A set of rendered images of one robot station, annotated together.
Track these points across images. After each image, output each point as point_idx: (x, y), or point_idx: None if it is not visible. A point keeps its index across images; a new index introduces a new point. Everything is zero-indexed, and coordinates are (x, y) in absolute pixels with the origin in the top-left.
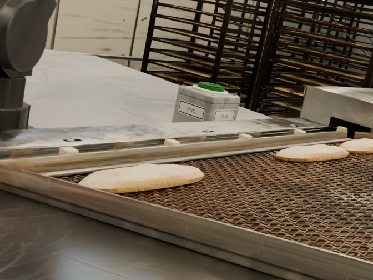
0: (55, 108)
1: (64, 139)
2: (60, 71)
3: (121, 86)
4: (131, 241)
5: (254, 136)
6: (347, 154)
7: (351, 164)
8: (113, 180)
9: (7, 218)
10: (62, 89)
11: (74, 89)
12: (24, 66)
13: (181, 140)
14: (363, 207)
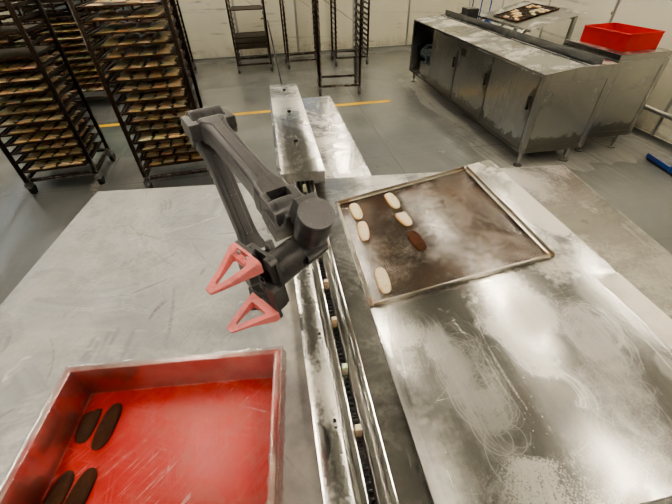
0: (223, 257)
1: (307, 276)
2: (145, 227)
3: (184, 214)
4: (421, 297)
5: None
6: (366, 223)
7: (374, 228)
8: (389, 287)
9: (400, 310)
10: (186, 241)
11: (188, 237)
12: None
13: None
14: (414, 253)
